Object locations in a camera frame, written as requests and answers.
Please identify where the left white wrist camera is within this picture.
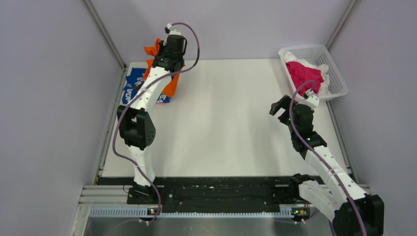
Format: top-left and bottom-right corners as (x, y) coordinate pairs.
(164, 24), (182, 36)

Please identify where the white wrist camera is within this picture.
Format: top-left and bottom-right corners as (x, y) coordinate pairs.
(304, 91), (320, 110)
(164, 24), (182, 36)

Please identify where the orange t-shirt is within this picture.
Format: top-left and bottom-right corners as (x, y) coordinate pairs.
(143, 38), (180, 98)

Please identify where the left aluminium frame post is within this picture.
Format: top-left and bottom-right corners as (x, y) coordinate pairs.
(82, 0), (126, 69)

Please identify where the pink t-shirt in basket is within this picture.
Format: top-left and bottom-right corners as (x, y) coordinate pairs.
(286, 61), (325, 93)

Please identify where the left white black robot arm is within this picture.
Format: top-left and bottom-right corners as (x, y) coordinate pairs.
(117, 34), (187, 203)

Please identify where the right aluminium frame post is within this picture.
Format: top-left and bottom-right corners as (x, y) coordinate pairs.
(326, 0), (361, 50)

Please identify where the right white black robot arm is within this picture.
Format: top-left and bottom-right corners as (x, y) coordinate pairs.
(269, 94), (385, 236)

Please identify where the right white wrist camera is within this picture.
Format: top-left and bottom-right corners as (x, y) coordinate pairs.
(304, 91), (320, 110)

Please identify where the white slotted cable duct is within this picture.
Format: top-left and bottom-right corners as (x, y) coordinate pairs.
(89, 204), (313, 220)

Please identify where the aluminium frame post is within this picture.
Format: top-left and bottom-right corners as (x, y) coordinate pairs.
(326, 0), (361, 50)
(82, 0), (126, 69)

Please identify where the blue folded printed t-shirt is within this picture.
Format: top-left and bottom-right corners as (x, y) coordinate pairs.
(121, 67), (173, 105)

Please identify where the white cloth in basket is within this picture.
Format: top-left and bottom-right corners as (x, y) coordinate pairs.
(280, 51), (329, 95)

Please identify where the white plastic mesh basket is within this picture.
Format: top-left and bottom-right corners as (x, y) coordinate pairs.
(278, 44), (348, 101)

